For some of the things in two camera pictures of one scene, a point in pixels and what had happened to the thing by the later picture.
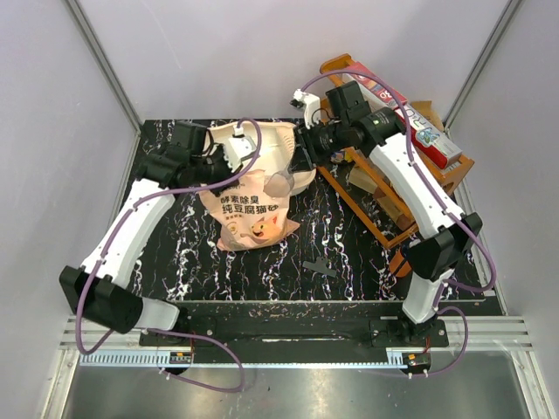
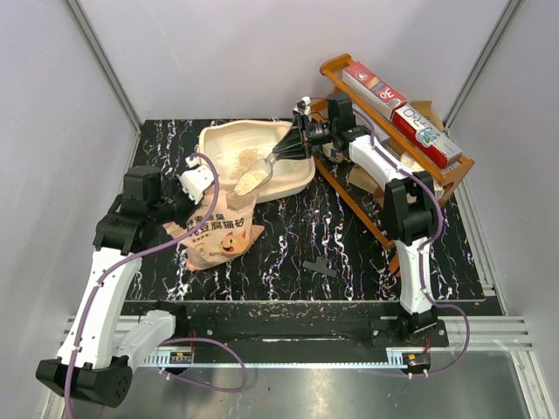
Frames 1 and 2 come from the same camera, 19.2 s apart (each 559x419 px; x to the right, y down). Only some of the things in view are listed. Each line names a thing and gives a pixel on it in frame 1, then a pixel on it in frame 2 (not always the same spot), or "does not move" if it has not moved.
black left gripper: [219, 153] -> [175, 185]
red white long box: [431, 142] does not move
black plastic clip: [320, 264] does not move
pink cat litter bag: [249, 217] -> [229, 227]
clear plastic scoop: [279, 183] -> [255, 176]
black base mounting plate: [297, 333] does not move
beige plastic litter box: [274, 141] does not move
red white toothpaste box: [379, 93] does not move
